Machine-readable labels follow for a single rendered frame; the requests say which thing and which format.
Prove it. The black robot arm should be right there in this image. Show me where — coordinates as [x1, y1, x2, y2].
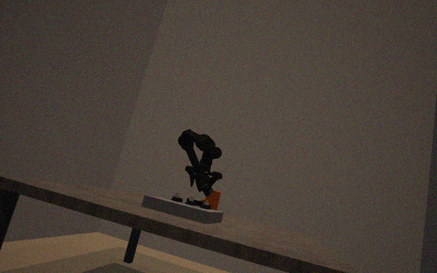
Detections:
[178, 129, 222, 197]

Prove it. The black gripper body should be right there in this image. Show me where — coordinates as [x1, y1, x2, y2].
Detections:
[185, 158, 222, 179]

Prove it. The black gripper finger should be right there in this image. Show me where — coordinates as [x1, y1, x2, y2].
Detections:
[187, 172, 196, 187]
[207, 177, 218, 191]

